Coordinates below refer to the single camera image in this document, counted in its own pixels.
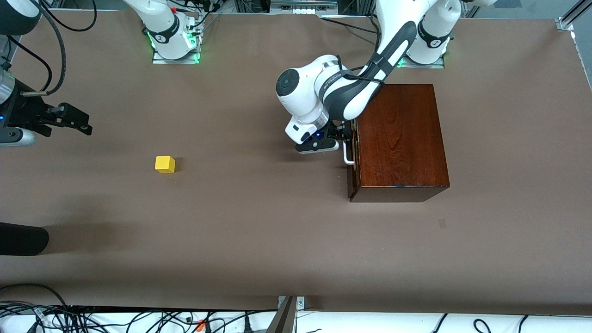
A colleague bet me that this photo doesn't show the aluminium post with bracket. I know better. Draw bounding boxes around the aluminium post with bracket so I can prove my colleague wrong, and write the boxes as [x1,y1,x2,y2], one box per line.
[267,296,305,333]

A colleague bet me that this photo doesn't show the black cylindrical object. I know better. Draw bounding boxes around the black cylindrical object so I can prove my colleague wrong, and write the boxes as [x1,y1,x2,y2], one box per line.
[0,222,49,256]

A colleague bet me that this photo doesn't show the aluminium arm base plate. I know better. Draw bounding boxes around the aluminium arm base plate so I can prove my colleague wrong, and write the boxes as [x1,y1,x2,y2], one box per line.
[398,55,445,69]
[152,18,200,64]

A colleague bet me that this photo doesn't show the black hanging cable loop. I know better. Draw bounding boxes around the black hanging cable loop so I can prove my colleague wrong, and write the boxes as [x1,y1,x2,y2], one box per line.
[42,0,98,32]

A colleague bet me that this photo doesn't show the black arched floor cable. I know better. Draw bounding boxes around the black arched floor cable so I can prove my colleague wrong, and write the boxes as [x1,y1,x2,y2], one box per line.
[0,283,70,309]

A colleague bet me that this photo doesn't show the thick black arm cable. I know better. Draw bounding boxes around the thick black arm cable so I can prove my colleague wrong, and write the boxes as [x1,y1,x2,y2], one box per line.
[39,0,66,95]

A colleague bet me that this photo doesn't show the aluminium frame profile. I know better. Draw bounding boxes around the aluminium frame profile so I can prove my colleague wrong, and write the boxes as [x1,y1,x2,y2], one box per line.
[556,0,592,32]

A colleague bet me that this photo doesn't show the dark brown wooden cabinet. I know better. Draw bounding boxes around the dark brown wooden cabinet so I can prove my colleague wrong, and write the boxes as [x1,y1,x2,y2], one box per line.
[351,84,450,203]

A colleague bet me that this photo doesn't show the yellow cube block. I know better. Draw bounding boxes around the yellow cube block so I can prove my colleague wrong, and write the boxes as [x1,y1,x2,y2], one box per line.
[155,155,176,174]

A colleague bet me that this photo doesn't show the wooden drawer with white handle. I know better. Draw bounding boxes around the wooden drawer with white handle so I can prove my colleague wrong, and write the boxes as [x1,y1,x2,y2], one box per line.
[343,118,360,198]

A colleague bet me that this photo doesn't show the long black table cable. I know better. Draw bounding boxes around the long black table cable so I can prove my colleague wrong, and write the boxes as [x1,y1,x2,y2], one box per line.
[321,18,379,36]

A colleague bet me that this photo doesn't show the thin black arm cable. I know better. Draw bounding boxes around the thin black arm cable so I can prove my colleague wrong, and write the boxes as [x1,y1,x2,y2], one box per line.
[7,35,52,91]

